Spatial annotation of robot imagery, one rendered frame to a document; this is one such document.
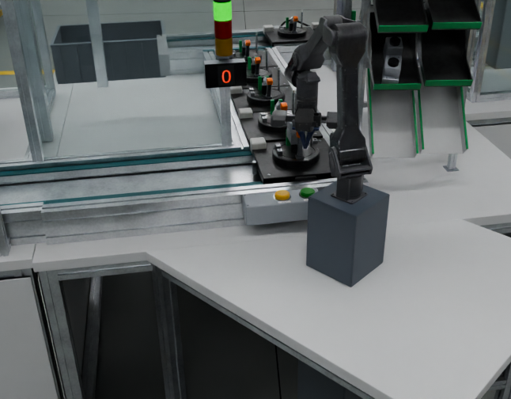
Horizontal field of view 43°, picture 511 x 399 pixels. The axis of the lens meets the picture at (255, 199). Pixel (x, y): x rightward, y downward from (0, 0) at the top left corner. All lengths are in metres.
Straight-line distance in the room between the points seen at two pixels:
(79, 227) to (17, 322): 0.32
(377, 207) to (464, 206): 0.49
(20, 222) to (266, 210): 0.65
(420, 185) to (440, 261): 0.41
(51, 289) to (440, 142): 1.18
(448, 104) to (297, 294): 0.80
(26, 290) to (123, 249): 0.28
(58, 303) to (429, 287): 0.97
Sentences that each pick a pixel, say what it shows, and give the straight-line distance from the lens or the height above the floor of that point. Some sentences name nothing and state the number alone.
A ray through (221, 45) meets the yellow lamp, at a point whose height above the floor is 1.29.
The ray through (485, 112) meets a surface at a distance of 2.68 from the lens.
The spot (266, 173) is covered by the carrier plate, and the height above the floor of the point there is 0.97.
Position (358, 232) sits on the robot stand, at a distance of 1.51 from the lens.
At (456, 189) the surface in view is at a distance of 2.06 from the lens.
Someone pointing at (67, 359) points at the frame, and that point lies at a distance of 1.98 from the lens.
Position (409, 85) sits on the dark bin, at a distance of 1.85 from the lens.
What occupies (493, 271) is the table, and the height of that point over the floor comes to 0.86.
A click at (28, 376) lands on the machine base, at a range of 2.04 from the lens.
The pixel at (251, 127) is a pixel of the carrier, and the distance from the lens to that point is 2.15.
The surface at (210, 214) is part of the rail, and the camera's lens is 1.77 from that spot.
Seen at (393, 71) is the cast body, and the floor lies 1.24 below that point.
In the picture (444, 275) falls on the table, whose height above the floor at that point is 0.86.
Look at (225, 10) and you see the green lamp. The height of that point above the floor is 1.39.
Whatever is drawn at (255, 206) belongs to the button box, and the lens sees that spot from 1.70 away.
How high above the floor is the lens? 1.81
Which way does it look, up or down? 29 degrees down
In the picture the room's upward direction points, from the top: 1 degrees counter-clockwise
